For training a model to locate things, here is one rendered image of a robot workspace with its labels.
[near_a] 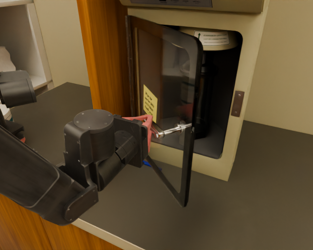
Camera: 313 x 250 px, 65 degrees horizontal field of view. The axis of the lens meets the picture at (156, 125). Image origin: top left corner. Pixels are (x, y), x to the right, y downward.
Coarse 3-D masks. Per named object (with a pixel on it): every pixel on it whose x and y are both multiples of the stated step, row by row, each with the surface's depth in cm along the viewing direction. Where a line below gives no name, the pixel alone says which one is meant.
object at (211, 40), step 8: (184, 32) 61; (192, 32) 60; (200, 32) 59; (208, 32) 58; (216, 32) 59; (224, 32) 59; (232, 32) 61; (200, 40) 59; (208, 40) 59; (216, 40) 59; (224, 40) 59; (232, 40) 61; (208, 48) 59; (216, 48) 59; (224, 48) 60
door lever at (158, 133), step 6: (144, 114) 55; (144, 120) 53; (156, 126) 50; (174, 126) 51; (156, 132) 49; (162, 132) 49; (168, 132) 49; (174, 132) 50; (180, 132) 50; (156, 138) 49
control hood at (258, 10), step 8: (120, 0) 57; (128, 0) 56; (216, 0) 48; (224, 0) 47; (232, 0) 46; (240, 0) 46; (248, 0) 45; (256, 0) 44; (264, 0) 45; (184, 8) 53; (192, 8) 52; (200, 8) 51; (208, 8) 50; (216, 8) 50; (224, 8) 49; (232, 8) 48; (240, 8) 48; (248, 8) 47; (256, 8) 46
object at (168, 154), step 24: (144, 24) 53; (144, 48) 56; (168, 48) 46; (192, 48) 39; (144, 72) 60; (168, 72) 49; (192, 72) 41; (168, 96) 51; (192, 96) 43; (168, 120) 54; (192, 120) 45; (168, 144) 57; (192, 144) 48; (168, 168) 60
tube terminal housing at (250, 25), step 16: (144, 16) 60; (160, 16) 58; (176, 16) 57; (192, 16) 55; (208, 16) 54; (224, 16) 52; (240, 16) 51; (256, 16) 50; (240, 32) 53; (256, 32) 51; (256, 48) 55; (240, 64) 56; (240, 80) 57; (240, 112) 61; (240, 128) 72; (224, 144) 68; (192, 160) 76; (208, 160) 73; (224, 160) 71; (224, 176) 73
